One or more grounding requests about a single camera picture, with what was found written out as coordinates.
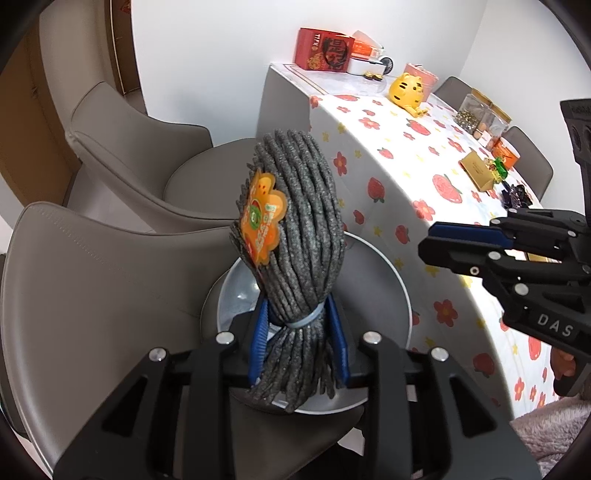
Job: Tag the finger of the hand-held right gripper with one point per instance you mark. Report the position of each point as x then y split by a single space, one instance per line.
452 256
471 233

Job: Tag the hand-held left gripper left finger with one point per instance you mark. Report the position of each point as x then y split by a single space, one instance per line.
261 339

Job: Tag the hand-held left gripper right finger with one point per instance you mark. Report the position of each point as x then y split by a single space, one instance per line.
336 344

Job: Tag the purple foil wrapper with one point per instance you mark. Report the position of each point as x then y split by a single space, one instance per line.
517 196

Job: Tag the gold box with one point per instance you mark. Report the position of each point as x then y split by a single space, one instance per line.
478 170

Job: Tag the grey round bowl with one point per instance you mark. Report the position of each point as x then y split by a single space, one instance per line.
369 286

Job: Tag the grey mop head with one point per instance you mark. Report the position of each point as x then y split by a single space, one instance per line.
300 207

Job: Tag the person's right forearm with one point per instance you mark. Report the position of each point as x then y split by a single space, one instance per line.
554 429

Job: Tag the person's right hand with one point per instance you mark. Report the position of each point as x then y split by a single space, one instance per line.
561 364

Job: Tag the green figurine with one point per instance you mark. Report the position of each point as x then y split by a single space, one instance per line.
498 170

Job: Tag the orange box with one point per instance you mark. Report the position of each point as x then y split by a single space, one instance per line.
505 152

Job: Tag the grey leather chair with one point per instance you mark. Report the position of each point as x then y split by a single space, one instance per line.
92 277
455 90
535 166
115 120

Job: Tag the floral tablecloth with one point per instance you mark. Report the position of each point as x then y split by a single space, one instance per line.
415 157

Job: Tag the clear jar with gold lid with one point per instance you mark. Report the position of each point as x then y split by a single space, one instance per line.
496 124
471 113

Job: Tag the yellow tiger toy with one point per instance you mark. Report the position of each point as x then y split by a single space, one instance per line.
406 90

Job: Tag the pink box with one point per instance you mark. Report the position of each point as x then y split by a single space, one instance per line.
427 78

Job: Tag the white small appliance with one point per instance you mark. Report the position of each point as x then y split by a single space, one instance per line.
360 67

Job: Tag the orange packet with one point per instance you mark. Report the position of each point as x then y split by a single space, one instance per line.
367 48

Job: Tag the red printed box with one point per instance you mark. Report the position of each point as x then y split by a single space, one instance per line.
318 50

